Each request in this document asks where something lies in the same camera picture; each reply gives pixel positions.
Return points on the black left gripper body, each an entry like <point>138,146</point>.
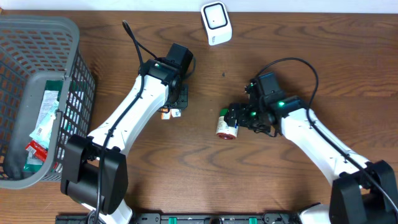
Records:
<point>181,101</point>

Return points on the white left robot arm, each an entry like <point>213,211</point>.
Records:
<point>94,167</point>

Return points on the green lid jar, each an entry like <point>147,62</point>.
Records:
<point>224,131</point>

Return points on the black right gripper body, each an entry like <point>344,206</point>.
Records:
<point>249,117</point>

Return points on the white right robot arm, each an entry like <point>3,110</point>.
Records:
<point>362,191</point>

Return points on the orange small box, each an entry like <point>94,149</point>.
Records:
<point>165,113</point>
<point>176,113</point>

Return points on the white barcode scanner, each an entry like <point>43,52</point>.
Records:
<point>216,23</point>

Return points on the green white flat package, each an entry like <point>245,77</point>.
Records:
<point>51,93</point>

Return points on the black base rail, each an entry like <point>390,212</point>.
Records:
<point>158,218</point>

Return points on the grey plastic basket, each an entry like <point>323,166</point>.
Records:
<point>36,49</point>

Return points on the mint green snack packet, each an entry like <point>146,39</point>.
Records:
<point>42,132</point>

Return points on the red stick sachet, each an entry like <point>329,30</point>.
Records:
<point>37,150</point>

